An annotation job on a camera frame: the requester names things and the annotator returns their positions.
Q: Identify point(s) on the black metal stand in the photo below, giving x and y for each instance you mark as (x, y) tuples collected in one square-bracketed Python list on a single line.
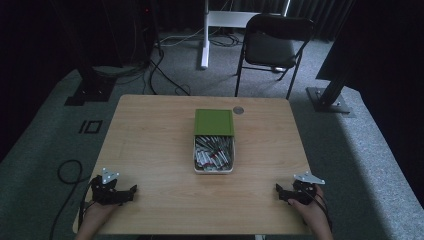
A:
[(330, 96), (90, 88)]

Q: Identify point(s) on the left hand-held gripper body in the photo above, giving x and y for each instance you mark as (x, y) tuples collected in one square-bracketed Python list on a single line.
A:
[(106, 193)]

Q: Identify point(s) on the white desk frame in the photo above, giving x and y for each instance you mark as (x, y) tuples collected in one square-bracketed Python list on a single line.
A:
[(205, 40)]

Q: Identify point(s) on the white storage box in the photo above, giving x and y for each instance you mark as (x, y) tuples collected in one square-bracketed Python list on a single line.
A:
[(196, 170)]

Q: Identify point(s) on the black folding chair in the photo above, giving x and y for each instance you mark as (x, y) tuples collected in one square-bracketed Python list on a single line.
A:
[(271, 46)]

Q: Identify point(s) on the round grey table grommet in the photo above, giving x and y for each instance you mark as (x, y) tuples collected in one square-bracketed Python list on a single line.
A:
[(238, 110)]

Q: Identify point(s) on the pile of pens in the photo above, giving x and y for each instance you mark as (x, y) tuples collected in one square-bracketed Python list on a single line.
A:
[(213, 155)]

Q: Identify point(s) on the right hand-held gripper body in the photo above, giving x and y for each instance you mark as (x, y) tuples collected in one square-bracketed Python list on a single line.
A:
[(305, 190)]

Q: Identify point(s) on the person's left hand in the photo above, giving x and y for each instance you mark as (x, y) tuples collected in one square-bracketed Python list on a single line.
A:
[(96, 214)]

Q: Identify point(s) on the green box lid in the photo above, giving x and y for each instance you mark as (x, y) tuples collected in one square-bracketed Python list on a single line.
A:
[(213, 122)]

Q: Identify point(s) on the person's right hand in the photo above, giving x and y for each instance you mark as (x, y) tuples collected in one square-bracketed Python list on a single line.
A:
[(311, 213)]

